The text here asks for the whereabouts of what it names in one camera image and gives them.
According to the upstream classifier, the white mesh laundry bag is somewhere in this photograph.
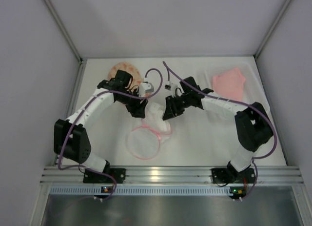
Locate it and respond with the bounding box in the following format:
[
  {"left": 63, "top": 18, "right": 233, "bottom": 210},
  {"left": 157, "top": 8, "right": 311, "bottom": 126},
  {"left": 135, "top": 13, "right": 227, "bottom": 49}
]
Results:
[{"left": 126, "top": 121, "right": 173, "bottom": 160}]

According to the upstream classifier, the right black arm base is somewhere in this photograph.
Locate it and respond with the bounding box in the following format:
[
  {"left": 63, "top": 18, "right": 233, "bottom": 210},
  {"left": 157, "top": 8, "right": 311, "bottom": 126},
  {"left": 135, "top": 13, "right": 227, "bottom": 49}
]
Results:
[{"left": 211, "top": 163, "right": 256, "bottom": 186}]

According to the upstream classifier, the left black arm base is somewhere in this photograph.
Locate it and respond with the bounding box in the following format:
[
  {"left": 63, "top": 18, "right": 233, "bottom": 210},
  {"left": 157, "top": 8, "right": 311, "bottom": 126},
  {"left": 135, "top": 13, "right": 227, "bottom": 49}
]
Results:
[{"left": 82, "top": 168, "right": 126, "bottom": 184}]

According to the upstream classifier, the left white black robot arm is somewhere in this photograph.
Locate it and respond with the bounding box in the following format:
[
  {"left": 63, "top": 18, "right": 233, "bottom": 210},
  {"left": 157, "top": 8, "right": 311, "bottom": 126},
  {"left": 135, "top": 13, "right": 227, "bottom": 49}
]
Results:
[{"left": 54, "top": 70, "right": 154, "bottom": 173}]

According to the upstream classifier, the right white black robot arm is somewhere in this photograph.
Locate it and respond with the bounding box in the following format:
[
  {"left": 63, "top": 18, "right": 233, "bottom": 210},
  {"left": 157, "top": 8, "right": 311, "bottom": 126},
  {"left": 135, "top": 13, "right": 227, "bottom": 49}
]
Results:
[{"left": 162, "top": 77, "right": 273, "bottom": 173}]

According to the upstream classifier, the floral orange bra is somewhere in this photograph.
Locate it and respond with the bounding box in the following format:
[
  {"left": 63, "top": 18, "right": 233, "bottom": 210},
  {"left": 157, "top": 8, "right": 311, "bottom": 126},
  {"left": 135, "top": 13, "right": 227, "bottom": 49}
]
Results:
[{"left": 107, "top": 62, "right": 143, "bottom": 93}]

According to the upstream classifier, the pink cloth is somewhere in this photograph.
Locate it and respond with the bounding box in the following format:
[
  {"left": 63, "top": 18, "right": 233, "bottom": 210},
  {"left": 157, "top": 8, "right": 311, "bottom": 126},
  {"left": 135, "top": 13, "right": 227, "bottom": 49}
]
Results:
[{"left": 212, "top": 68, "right": 246, "bottom": 101}]

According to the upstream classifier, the clear plastic bin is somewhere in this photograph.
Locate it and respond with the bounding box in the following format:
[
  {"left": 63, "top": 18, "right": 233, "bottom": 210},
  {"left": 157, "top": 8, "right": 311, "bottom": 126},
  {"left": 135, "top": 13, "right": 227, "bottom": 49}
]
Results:
[{"left": 203, "top": 62, "right": 271, "bottom": 113}]

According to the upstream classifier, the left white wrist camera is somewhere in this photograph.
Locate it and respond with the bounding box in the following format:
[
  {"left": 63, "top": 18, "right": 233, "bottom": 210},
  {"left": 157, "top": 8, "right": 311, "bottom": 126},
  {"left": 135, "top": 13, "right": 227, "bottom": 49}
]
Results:
[{"left": 138, "top": 82, "right": 154, "bottom": 97}]

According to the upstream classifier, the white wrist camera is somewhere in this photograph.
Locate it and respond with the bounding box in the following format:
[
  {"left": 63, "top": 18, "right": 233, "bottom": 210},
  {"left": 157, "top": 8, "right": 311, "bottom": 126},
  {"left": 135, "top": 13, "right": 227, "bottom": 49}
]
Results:
[
  {"left": 138, "top": 82, "right": 154, "bottom": 97},
  {"left": 165, "top": 81, "right": 178, "bottom": 93}
]

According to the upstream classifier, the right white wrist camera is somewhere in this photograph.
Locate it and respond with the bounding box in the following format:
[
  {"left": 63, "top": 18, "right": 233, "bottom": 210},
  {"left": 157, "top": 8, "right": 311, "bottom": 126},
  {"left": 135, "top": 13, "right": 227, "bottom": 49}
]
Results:
[{"left": 165, "top": 81, "right": 178, "bottom": 93}]

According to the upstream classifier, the aluminium front rail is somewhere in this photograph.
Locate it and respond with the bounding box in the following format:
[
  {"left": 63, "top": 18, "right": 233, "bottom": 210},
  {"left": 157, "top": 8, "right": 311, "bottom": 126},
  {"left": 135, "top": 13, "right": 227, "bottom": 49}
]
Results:
[{"left": 39, "top": 166, "right": 304, "bottom": 186}]

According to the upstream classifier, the slotted grey cable duct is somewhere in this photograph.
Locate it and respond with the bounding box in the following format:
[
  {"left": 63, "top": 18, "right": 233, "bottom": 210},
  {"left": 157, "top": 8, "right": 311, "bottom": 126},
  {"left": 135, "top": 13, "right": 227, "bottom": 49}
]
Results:
[{"left": 50, "top": 186, "right": 245, "bottom": 196}]

